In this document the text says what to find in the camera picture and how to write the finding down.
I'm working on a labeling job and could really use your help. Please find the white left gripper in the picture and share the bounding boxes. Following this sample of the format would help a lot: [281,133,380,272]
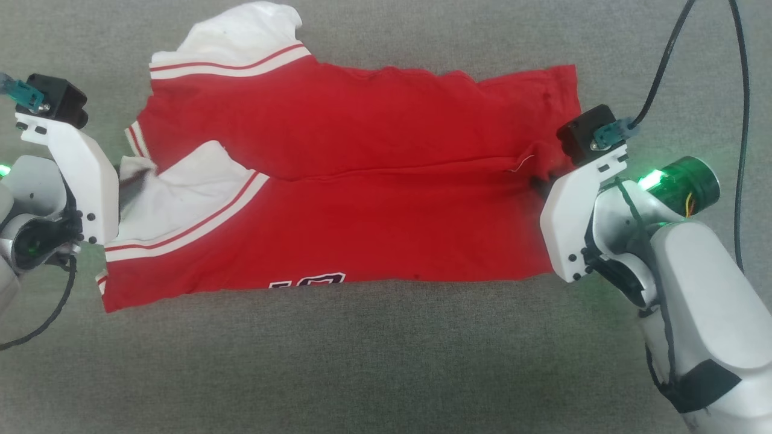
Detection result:
[15,118,151,245]

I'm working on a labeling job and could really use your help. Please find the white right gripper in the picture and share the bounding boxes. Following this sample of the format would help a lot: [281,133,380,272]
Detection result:
[530,143,630,284]

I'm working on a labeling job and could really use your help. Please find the thin black twisted cable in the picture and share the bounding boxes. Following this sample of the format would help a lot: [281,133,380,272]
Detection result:
[612,178,682,398]
[0,256,78,351]

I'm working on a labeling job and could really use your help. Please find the red and white jersey garment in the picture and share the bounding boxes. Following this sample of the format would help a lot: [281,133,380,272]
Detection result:
[96,1,583,313]

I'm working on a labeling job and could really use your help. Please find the black camera cable teal plug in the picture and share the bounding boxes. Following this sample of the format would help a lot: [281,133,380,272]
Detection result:
[592,0,751,272]
[0,72,46,114]

